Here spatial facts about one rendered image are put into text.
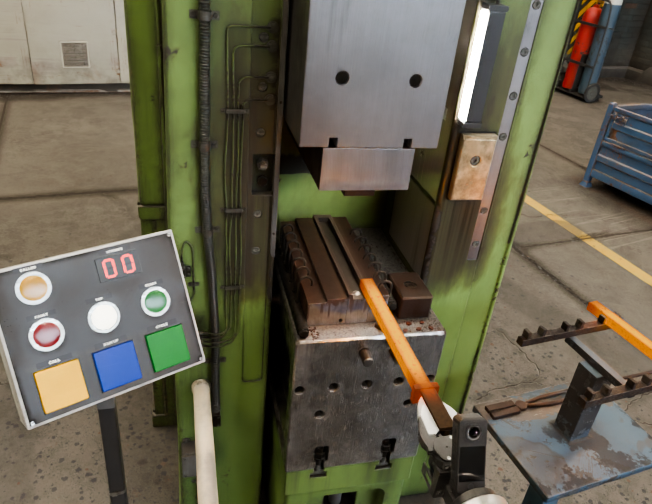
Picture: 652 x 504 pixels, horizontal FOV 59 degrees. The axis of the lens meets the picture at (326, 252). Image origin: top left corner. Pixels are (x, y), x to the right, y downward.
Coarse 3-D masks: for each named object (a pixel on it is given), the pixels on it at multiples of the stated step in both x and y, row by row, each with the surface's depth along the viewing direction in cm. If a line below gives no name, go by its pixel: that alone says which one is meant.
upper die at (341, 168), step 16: (288, 128) 153; (304, 160) 134; (320, 160) 119; (336, 160) 119; (352, 160) 120; (368, 160) 120; (384, 160) 121; (400, 160) 122; (320, 176) 120; (336, 176) 121; (352, 176) 121; (368, 176) 122; (384, 176) 123; (400, 176) 124
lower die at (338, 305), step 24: (288, 240) 161; (312, 240) 161; (312, 264) 151; (336, 264) 149; (360, 264) 151; (312, 288) 142; (336, 288) 141; (384, 288) 142; (312, 312) 137; (336, 312) 139; (360, 312) 141
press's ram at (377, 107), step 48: (336, 0) 103; (384, 0) 105; (432, 0) 107; (288, 48) 122; (336, 48) 107; (384, 48) 109; (432, 48) 111; (288, 96) 124; (336, 96) 112; (384, 96) 114; (432, 96) 116; (336, 144) 118; (384, 144) 119; (432, 144) 122
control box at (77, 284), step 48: (144, 240) 112; (0, 288) 98; (48, 288) 102; (96, 288) 107; (144, 288) 112; (0, 336) 98; (96, 336) 106; (192, 336) 117; (96, 384) 106; (144, 384) 111
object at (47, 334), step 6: (42, 324) 101; (48, 324) 102; (54, 324) 102; (36, 330) 100; (42, 330) 101; (48, 330) 101; (54, 330) 102; (36, 336) 100; (42, 336) 101; (48, 336) 101; (54, 336) 102; (60, 336) 103; (36, 342) 100; (42, 342) 101; (48, 342) 101; (54, 342) 102
